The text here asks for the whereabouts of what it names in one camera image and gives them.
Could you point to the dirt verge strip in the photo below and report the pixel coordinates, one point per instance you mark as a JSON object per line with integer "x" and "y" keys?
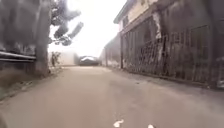
{"x": 20, "y": 83}

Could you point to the dark car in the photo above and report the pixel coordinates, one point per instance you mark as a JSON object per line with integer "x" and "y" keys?
{"x": 88, "y": 60}

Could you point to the pale wall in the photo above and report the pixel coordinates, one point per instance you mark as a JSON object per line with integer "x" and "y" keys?
{"x": 66, "y": 58}

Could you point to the building with pale upper wall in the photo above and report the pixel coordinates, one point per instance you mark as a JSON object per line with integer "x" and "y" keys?
{"x": 160, "y": 20}

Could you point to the large tree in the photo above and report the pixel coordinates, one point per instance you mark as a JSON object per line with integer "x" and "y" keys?
{"x": 43, "y": 40}

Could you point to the robot's own part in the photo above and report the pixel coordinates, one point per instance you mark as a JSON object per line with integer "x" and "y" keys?
{"x": 118, "y": 123}
{"x": 150, "y": 126}

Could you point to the dark wall with pipes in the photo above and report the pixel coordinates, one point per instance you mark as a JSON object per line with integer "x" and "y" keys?
{"x": 16, "y": 40}

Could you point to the grey boundary wall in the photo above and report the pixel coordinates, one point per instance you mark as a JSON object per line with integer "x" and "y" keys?
{"x": 112, "y": 53}

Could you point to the metal bar gate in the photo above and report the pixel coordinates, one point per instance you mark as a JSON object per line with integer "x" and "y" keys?
{"x": 166, "y": 55}

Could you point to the grey-brown paved lane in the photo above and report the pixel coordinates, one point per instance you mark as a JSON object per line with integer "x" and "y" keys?
{"x": 100, "y": 96}

